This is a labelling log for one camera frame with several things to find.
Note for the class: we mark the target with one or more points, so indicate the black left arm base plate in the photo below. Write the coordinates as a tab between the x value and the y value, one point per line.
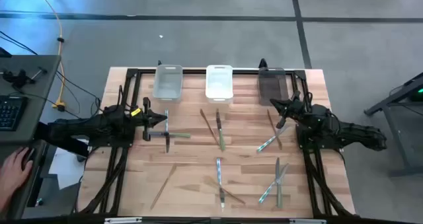
112	144

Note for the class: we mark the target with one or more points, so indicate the white plastic bin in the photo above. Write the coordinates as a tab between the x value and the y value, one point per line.
219	85

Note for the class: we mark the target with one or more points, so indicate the pale grey plastic bin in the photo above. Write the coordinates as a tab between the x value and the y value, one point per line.
167	85

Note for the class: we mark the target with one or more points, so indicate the black aluminium table frame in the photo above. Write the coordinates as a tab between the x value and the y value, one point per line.
195	71

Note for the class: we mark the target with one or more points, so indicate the white paper sheet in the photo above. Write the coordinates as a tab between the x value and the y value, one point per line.
66	171

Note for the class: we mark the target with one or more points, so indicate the black monitor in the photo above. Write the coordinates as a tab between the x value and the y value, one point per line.
4	53

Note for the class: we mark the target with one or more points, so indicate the silver bracket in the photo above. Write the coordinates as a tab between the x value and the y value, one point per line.
307	221
122	220

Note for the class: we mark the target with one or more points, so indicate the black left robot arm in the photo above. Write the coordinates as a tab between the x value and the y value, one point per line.
82	126

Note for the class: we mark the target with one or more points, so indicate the grey office desk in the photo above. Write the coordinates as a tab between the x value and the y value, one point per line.
39	92

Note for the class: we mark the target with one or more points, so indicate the black desk foot bar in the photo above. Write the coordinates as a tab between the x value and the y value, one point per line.
66	146

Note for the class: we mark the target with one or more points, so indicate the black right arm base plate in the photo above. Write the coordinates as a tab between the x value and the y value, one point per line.
304	141

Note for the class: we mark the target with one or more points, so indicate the person's hand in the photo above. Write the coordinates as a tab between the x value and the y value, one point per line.
11	177

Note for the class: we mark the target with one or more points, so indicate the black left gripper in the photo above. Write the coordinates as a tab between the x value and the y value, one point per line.
137	124

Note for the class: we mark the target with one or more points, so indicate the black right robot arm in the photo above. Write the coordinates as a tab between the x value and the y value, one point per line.
347	133

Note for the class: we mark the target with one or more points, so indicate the black mount clamp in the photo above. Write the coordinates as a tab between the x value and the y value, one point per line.
18	78

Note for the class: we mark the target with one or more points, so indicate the small black table clamp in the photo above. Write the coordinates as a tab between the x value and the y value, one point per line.
159	63

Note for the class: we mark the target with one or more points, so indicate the black device green light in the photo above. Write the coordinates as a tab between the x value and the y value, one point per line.
418	95

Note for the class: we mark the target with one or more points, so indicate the dark grey plastic bin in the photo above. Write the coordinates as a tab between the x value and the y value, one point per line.
271	85

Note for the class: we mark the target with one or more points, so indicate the dark grey side table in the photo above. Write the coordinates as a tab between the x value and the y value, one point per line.
396	141

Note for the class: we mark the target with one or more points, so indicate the wooden chopstick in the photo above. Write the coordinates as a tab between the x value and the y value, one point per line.
271	121
163	186

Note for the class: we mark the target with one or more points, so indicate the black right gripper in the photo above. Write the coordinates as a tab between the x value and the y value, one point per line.
294	109

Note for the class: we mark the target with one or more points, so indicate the black computer keyboard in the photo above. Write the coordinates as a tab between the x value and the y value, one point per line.
11	113

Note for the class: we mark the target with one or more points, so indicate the large black table clamp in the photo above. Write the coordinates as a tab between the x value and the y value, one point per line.
263	64

